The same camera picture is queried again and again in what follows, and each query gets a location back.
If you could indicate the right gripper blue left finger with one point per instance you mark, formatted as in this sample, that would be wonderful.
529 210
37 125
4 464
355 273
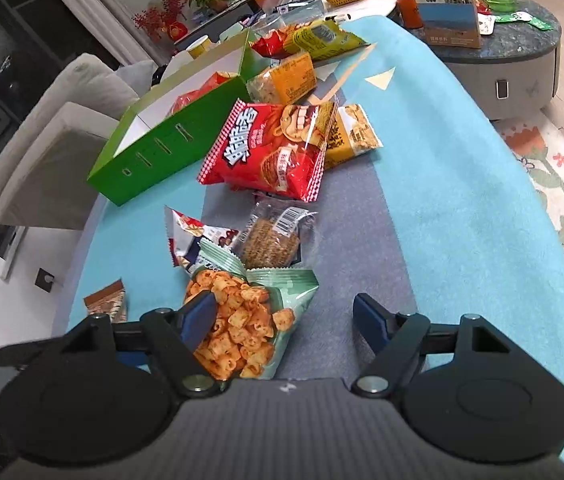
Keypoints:
172 338

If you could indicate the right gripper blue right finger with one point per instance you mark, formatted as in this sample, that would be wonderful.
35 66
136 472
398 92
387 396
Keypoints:
396 340

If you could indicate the brown nut snack packet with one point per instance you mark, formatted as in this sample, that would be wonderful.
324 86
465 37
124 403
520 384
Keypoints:
110 300

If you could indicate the green vegetable cracker bag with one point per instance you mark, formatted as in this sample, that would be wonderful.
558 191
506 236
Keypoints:
256 311

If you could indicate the small red white snack packet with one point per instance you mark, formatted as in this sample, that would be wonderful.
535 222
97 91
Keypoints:
184 235

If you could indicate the round sesame cake packet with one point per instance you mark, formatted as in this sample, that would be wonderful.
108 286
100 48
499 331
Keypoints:
276 234

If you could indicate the red checkered shrimp chip bag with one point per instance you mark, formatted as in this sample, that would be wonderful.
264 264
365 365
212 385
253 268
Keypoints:
272 148

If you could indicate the red transparent snack bag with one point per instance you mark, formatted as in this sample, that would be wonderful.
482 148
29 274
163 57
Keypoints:
211 83

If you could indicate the orange label cake packet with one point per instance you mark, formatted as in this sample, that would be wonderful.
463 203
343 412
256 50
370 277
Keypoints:
284 83

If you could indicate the yellow brown snack packet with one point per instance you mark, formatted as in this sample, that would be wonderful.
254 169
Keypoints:
351 135

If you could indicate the beige sofa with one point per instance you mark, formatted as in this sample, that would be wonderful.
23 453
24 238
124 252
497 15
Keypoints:
45 166

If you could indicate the green cardboard box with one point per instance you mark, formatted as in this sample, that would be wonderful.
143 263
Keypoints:
149 146

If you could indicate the dark round side table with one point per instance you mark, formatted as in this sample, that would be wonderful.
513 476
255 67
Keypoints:
515 71

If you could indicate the yellow cylindrical can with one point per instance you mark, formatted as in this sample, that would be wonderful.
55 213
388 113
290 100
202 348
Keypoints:
200 46

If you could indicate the yellow green snack packet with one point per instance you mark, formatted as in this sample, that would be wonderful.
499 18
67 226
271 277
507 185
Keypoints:
321 39

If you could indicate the red flower arrangement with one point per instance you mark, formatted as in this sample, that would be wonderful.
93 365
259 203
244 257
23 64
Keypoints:
163 19

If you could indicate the orange paper cup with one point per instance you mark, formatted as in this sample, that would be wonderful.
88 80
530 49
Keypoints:
410 15

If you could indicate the brown blue paper bag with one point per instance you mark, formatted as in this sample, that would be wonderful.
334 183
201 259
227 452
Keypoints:
450 23

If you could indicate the wall power socket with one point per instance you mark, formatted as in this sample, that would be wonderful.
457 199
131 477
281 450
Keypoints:
44 280

